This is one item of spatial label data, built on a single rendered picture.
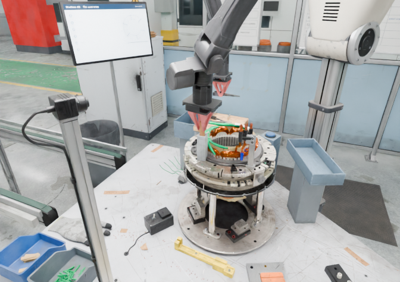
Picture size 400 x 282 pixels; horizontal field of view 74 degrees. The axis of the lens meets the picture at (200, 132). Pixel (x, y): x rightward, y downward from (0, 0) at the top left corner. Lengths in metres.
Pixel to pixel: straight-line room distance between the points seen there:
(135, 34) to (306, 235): 1.47
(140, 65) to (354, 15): 2.37
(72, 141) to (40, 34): 3.94
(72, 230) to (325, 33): 1.18
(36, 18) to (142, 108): 2.04
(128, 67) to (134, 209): 2.21
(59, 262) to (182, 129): 0.68
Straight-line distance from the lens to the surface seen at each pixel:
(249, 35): 3.09
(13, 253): 1.14
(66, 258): 1.06
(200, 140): 0.83
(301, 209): 1.11
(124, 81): 3.26
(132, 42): 1.82
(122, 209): 1.20
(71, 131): 0.59
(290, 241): 1.09
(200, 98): 0.74
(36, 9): 4.44
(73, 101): 0.56
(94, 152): 1.70
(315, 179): 0.94
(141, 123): 3.31
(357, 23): 1.08
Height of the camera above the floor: 1.56
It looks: 26 degrees down
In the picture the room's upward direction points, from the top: straight up
